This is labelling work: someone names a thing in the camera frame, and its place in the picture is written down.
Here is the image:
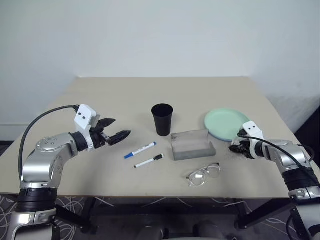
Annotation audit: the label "mint green plate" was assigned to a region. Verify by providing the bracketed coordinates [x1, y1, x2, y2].
[204, 107, 251, 143]

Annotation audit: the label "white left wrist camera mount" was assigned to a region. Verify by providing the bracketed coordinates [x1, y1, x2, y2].
[73, 104, 98, 152]

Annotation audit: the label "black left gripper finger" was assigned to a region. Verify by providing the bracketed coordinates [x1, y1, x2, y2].
[98, 117, 117, 130]
[107, 129, 132, 146]

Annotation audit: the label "grey open glasses case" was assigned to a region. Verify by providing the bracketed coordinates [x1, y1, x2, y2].
[170, 128, 217, 161]

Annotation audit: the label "white marker with black cap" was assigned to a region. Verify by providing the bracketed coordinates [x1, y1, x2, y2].
[133, 153, 165, 169]

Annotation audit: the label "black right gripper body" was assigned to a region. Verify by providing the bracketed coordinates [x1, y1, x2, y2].
[239, 139, 253, 160]

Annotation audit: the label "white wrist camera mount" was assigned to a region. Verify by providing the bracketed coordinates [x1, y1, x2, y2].
[243, 120, 265, 159]
[73, 104, 98, 152]

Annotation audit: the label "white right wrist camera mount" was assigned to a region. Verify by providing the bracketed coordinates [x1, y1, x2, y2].
[243, 120, 265, 159]

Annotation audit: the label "dark rounded shape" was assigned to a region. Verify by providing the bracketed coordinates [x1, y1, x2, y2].
[138, 224, 167, 240]
[192, 220, 227, 240]

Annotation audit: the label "black plastic cup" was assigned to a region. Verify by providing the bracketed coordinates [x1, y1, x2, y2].
[151, 103, 174, 137]

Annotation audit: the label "white marker with blue cap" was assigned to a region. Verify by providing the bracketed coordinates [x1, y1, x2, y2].
[123, 141, 158, 160]

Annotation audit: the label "light blue plate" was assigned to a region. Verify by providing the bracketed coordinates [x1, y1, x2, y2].
[208, 133, 232, 144]

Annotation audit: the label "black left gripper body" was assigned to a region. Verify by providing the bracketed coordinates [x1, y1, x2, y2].
[89, 120, 111, 149]

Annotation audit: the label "clear-framed eyeglasses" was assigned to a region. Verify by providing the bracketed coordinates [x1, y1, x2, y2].
[185, 162, 222, 188]

